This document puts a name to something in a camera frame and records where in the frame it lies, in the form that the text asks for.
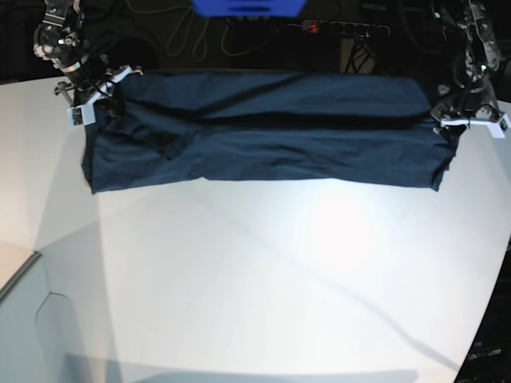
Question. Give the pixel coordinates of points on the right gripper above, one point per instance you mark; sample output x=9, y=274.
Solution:
x=82, y=88

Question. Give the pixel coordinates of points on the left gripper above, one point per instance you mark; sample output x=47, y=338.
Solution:
x=463, y=110

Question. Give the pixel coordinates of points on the dark blue t-shirt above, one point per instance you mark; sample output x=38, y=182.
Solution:
x=266, y=126

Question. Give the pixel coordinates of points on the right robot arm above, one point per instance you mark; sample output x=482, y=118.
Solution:
x=60, y=39

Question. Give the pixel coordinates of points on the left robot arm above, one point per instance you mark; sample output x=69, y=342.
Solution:
x=480, y=56

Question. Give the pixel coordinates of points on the blue plastic bin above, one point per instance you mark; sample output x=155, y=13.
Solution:
x=248, y=8

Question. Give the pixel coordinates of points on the black power strip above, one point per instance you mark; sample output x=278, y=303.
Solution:
x=345, y=29

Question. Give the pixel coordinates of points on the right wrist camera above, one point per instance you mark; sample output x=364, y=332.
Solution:
x=81, y=115

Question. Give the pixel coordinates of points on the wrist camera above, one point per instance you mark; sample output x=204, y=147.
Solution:
x=499, y=127
x=81, y=115

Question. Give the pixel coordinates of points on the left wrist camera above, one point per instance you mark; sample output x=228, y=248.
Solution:
x=499, y=127

